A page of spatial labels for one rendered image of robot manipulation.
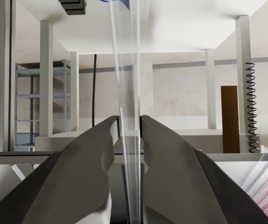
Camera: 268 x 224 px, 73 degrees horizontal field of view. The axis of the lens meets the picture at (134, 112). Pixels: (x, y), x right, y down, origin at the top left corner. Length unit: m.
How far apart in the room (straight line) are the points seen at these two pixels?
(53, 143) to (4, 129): 0.15
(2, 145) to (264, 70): 3.43
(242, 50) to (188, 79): 2.51
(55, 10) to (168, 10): 0.34
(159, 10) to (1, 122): 0.53
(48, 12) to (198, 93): 2.75
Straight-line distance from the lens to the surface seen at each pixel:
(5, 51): 0.57
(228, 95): 0.63
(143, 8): 0.53
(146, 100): 2.97
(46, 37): 0.70
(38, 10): 0.68
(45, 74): 0.66
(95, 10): 0.63
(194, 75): 3.20
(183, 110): 3.10
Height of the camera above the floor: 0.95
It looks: 3 degrees down
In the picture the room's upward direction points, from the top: 179 degrees clockwise
